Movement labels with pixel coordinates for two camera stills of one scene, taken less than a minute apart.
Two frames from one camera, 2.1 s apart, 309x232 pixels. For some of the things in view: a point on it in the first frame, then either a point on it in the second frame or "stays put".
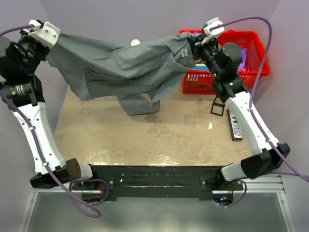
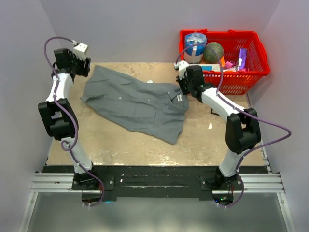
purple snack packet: (243, 51) stays put
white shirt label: (184, 52) to (179, 98)
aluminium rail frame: (252, 183) stays put
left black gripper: (24, 36) to (85, 65)
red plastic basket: (202, 81) stays put
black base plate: (155, 182) stays put
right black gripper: (197, 49) to (180, 81)
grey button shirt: (136, 76) to (156, 109)
